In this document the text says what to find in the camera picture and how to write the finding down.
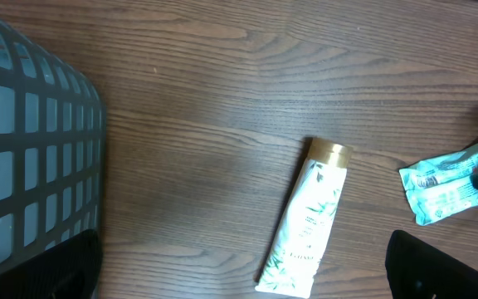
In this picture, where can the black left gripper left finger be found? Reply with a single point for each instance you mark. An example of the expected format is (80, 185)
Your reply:
(69, 270)

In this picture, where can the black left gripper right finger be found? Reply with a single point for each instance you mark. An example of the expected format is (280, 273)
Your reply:
(416, 269)

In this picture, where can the teal tissue packet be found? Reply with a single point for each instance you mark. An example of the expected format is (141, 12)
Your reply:
(439, 187)

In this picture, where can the white gold tube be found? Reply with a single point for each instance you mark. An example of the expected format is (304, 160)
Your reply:
(305, 226)

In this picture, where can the grey plastic mesh basket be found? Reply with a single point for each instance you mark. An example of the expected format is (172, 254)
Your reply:
(52, 141)

